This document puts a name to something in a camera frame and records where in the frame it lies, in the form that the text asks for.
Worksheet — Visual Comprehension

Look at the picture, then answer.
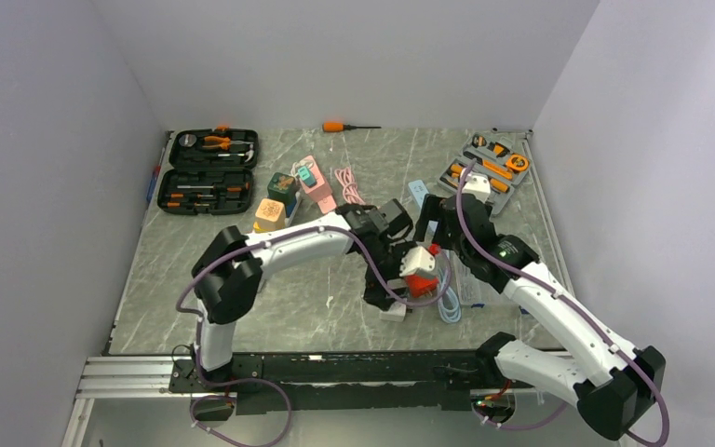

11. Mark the grey tool case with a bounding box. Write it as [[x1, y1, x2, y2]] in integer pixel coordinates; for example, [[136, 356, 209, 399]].
[[438, 133, 531, 216]]

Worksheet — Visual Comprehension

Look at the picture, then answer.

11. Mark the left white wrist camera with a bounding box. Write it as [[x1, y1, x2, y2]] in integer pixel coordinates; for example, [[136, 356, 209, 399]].
[[398, 246, 438, 279]]

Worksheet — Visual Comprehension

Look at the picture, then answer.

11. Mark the pink power strip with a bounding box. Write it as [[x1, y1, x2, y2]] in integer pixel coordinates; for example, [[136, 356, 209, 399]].
[[291, 156, 337, 214]]

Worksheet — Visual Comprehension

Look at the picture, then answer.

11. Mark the dark green cube adapter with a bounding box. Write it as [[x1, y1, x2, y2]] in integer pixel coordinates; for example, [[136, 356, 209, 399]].
[[267, 172, 299, 205]]

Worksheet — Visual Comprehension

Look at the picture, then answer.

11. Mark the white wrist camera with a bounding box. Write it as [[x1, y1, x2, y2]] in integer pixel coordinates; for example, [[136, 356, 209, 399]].
[[462, 173, 493, 203], [398, 246, 438, 279]]

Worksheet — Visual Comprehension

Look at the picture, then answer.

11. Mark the pink coiled cable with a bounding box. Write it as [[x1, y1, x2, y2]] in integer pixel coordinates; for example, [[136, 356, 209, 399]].
[[334, 166, 368, 207]]

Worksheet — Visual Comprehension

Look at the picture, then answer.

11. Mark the white cube adapter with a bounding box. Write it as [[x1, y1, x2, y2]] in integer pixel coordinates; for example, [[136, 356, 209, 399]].
[[379, 302, 407, 322]]

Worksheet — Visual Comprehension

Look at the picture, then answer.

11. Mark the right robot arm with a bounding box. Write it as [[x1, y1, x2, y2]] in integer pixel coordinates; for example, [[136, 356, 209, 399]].
[[414, 194, 670, 446]]

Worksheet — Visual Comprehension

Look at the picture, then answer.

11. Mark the beige cube adapter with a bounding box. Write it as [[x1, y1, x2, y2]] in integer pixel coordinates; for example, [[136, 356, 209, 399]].
[[254, 197, 286, 232]]

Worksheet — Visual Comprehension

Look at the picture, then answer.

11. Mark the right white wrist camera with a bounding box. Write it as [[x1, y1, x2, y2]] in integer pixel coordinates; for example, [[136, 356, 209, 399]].
[[462, 173, 493, 203]]

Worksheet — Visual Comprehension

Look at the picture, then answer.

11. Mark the clear screw box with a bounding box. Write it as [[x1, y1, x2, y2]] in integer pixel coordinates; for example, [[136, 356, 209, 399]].
[[450, 252, 506, 308]]

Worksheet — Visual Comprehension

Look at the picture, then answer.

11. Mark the white power strip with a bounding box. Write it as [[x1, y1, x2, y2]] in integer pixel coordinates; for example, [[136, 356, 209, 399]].
[[284, 192, 302, 227]]

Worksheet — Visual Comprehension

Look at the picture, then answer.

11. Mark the blue red pen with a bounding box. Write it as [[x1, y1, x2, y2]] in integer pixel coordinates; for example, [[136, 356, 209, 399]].
[[145, 130, 171, 205]]

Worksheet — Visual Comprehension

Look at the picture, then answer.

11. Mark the red cube adapter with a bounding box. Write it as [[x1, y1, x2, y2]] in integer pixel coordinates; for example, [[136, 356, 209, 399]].
[[403, 275, 439, 300]]

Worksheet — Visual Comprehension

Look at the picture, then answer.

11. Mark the orange handled screwdriver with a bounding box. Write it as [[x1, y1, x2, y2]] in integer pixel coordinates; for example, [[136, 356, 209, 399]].
[[321, 121, 380, 133]]

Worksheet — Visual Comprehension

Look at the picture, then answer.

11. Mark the teal cube adapter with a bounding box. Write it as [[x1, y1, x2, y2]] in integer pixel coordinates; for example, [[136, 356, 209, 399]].
[[297, 166, 317, 188]]

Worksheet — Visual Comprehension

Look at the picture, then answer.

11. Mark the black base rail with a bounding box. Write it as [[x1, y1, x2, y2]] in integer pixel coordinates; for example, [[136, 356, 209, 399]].
[[169, 350, 513, 415]]

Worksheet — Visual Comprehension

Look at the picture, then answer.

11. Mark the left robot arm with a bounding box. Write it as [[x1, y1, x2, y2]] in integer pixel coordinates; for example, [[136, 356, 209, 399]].
[[188, 199, 420, 391]]

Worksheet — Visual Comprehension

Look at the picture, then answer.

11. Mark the black tool case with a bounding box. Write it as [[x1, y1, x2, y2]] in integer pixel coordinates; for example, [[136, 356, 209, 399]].
[[156, 126, 261, 216]]

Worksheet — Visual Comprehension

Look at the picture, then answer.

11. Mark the light blue power strip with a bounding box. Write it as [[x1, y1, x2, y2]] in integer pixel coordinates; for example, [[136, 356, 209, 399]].
[[408, 180, 438, 236]]

